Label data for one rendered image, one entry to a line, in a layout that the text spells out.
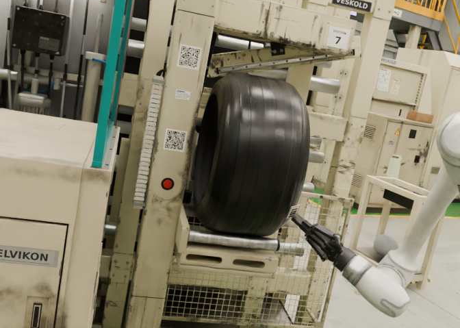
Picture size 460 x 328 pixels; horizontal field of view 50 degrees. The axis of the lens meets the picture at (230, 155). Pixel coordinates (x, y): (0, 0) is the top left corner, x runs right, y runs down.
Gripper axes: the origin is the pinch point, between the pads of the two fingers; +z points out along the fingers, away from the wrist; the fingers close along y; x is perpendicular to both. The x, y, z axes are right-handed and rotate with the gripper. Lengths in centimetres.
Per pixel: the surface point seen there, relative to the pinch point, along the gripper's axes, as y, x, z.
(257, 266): 24.5, -7.3, 4.6
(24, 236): -35, -88, 20
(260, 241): 16.1, -4.6, 8.9
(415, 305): 169, 184, -52
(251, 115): -27.4, -5.2, 29.9
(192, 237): 16.9, -23.8, 25.1
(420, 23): 202, 828, 236
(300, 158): -20.1, 1.9, 11.3
